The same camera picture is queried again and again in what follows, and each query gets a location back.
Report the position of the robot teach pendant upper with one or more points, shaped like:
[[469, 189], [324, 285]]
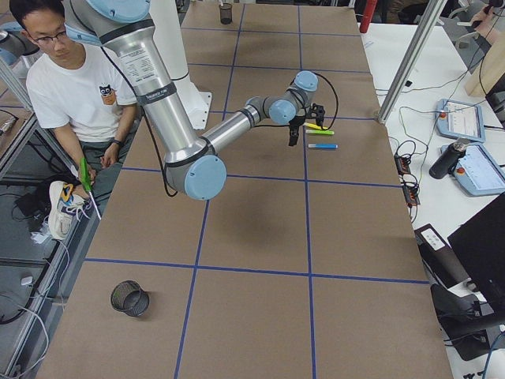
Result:
[[455, 119]]

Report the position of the black mesh pen cup near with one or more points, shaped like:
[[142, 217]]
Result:
[[129, 298]]

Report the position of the robot teach pendant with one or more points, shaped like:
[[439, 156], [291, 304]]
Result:
[[478, 173], [455, 119]]

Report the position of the green grabber stick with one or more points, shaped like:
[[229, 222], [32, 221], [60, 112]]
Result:
[[87, 184]]

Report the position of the black monitor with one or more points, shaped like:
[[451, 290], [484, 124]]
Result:
[[479, 246]]

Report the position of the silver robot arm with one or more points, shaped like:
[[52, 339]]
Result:
[[192, 165]]

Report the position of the red fire extinguisher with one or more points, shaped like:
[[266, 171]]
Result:
[[367, 15]]

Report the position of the green marker pen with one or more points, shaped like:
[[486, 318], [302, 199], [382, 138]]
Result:
[[320, 132]]

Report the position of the black mesh pen cup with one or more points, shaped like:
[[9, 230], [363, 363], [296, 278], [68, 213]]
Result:
[[225, 13], [129, 298]]

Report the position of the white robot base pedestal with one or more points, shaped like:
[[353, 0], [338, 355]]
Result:
[[168, 39]]

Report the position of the black water bottle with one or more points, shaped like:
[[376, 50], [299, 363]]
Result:
[[449, 157]]

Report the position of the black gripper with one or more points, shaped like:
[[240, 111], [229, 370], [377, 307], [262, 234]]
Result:
[[297, 122]]

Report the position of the black mesh pen cup far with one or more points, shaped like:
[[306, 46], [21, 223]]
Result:
[[225, 13]]

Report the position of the aluminium frame post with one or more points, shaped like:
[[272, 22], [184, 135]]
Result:
[[413, 51]]

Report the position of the yellow marker pen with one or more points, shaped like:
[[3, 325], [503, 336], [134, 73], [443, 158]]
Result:
[[312, 126]]

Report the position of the seated man white t-shirt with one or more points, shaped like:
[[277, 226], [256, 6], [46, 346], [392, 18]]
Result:
[[78, 94]]

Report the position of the blue marker pen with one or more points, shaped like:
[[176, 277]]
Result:
[[323, 146]]

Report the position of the robot teach pendant lower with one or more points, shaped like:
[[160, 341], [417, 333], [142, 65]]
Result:
[[478, 173]]

